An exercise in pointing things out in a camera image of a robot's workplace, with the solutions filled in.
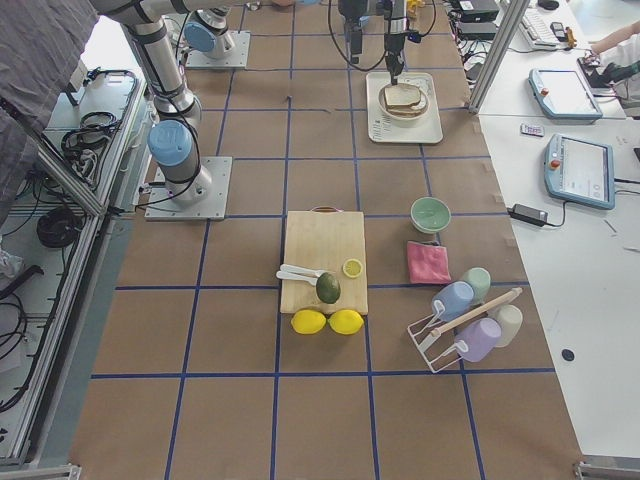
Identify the black power adapter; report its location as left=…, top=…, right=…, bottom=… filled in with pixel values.
left=508, top=203, right=548, bottom=227

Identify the blue cup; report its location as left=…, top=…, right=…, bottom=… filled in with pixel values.
left=431, top=281, right=474, bottom=322

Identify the right yellow lemon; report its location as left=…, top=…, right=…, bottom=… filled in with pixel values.
left=328, top=309, right=364, bottom=335

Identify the wooden cutting board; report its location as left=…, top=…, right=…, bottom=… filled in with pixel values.
left=280, top=211, right=368, bottom=315

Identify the bread slice on plate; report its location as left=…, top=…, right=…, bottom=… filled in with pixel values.
left=387, top=97, right=428, bottom=116

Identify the purple cup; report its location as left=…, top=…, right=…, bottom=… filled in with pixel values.
left=454, top=317, right=502, bottom=362

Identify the green cup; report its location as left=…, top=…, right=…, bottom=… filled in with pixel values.
left=460, top=267, right=491, bottom=305

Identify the white wire cup rack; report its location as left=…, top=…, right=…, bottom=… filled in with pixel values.
left=406, top=314, right=462, bottom=374

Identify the beige cup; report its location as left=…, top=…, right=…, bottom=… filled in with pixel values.
left=488, top=304, right=523, bottom=348

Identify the left yellow lemon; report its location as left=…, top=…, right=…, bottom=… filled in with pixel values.
left=291, top=309, right=327, bottom=335

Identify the far teach pendant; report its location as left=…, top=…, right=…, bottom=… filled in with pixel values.
left=528, top=69, right=603, bottom=123

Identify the green avocado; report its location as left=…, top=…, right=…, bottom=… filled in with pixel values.
left=315, top=272, right=341, bottom=304

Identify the aluminium frame post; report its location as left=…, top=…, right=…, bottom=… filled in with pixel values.
left=468, top=0, right=529, bottom=114

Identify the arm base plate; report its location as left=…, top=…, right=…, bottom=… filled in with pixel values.
left=144, top=156, right=232, bottom=221
left=186, top=31, right=251, bottom=70

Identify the near teach pendant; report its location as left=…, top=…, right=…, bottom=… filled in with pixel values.
left=543, top=134, right=615, bottom=210

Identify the yellow cup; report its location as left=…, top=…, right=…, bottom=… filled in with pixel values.
left=406, top=0, right=422, bottom=17

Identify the white plastic spoon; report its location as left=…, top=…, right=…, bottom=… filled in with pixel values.
left=276, top=270, right=318, bottom=286

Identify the cream bear tray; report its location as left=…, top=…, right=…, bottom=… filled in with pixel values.
left=366, top=72, right=443, bottom=144

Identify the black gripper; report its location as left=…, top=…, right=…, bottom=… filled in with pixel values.
left=338, top=0, right=370, bottom=58
left=384, top=30, right=406, bottom=85

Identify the green bowl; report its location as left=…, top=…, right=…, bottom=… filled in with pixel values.
left=410, top=197, right=451, bottom=234

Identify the white bread slice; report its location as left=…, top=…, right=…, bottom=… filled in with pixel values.
left=382, top=83, right=421, bottom=106

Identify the pink cloth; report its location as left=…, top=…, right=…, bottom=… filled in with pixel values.
left=407, top=241, right=451, bottom=285

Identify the teach pendant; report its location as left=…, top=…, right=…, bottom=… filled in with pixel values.
left=528, top=69, right=603, bottom=123
left=543, top=134, right=615, bottom=210

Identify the cream round plate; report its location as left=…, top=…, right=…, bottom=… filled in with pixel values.
left=379, top=83, right=429, bottom=119

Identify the lemon slice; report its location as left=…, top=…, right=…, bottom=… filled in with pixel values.
left=342, top=258, right=364, bottom=279

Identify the yellow lemon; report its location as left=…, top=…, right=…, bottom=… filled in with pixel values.
left=328, top=309, right=364, bottom=335
left=291, top=309, right=327, bottom=335

